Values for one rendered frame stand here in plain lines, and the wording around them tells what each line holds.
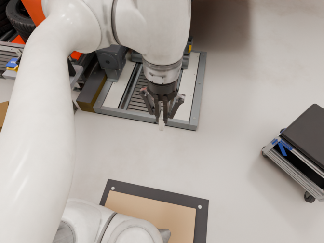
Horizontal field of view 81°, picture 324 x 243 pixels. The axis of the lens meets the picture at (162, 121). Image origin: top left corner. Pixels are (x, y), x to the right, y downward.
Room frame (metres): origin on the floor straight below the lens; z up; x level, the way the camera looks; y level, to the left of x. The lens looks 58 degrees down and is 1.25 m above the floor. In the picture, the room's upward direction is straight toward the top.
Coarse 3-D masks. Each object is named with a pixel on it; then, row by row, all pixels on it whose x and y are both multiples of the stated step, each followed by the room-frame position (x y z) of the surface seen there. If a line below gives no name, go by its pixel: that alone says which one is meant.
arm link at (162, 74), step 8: (144, 64) 0.32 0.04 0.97; (152, 64) 0.31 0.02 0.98; (176, 64) 0.31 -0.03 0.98; (144, 72) 0.33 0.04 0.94; (152, 72) 0.31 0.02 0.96; (160, 72) 0.30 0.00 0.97; (168, 72) 0.30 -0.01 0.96; (176, 72) 0.31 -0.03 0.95; (152, 80) 0.31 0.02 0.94; (160, 80) 0.30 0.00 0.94; (168, 80) 0.30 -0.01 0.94
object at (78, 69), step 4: (76, 68) 0.88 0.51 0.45; (80, 68) 0.88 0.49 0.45; (4, 72) 0.84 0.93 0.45; (8, 72) 0.84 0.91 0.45; (12, 72) 0.84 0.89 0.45; (16, 72) 0.84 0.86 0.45; (76, 72) 0.84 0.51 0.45; (80, 72) 0.86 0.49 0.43; (4, 76) 0.82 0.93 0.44; (8, 76) 0.82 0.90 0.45; (12, 76) 0.81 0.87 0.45; (76, 76) 0.82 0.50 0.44; (72, 80) 0.78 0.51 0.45; (76, 80) 0.80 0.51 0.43; (72, 84) 0.76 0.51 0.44
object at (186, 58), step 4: (188, 40) 1.53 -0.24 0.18; (192, 40) 1.55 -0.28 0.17; (188, 44) 1.51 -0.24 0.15; (188, 48) 1.47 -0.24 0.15; (132, 52) 1.39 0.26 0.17; (136, 52) 1.41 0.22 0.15; (184, 52) 1.41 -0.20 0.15; (188, 52) 1.41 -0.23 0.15; (132, 56) 1.36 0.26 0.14; (136, 56) 1.35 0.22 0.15; (140, 56) 1.34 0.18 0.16; (184, 56) 1.33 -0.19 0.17; (188, 56) 1.33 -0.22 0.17; (132, 60) 1.36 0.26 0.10; (136, 60) 1.35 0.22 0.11; (140, 60) 1.35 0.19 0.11; (184, 60) 1.31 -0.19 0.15; (188, 60) 1.28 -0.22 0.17; (184, 64) 1.27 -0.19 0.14; (188, 64) 1.31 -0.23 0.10; (184, 68) 1.26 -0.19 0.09
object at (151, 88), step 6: (150, 84) 0.32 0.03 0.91; (156, 84) 0.31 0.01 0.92; (162, 84) 0.31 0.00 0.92; (168, 84) 0.31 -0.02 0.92; (174, 84) 0.32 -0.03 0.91; (150, 90) 0.32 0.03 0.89; (156, 90) 0.31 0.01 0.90; (162, 90) 0.30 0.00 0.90; (168, 90) 0.31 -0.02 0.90; (174, 90) 0.32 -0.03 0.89; (162, 96) 0.33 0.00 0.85; (168, 96) 0.32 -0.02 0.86; (174, 96) 0.32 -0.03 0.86
